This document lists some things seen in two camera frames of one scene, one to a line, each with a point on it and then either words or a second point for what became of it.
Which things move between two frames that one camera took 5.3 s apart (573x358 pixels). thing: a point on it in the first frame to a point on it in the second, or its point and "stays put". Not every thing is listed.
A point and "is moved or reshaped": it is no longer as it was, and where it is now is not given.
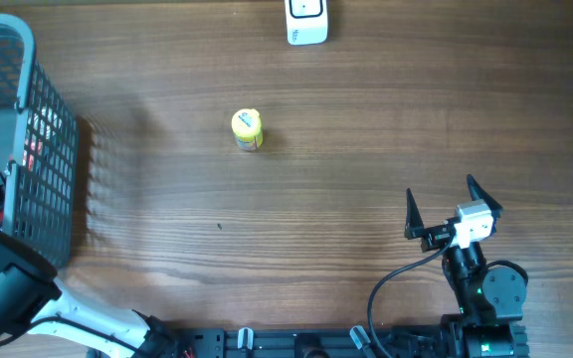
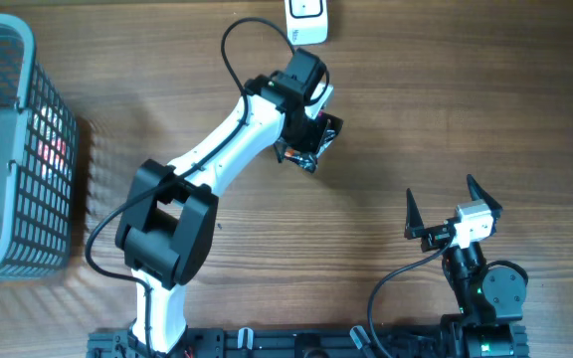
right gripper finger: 477,192 stays put
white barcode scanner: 306,22 stays put
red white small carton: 44,123 is moved or reshaped
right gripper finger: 414,226 stays put
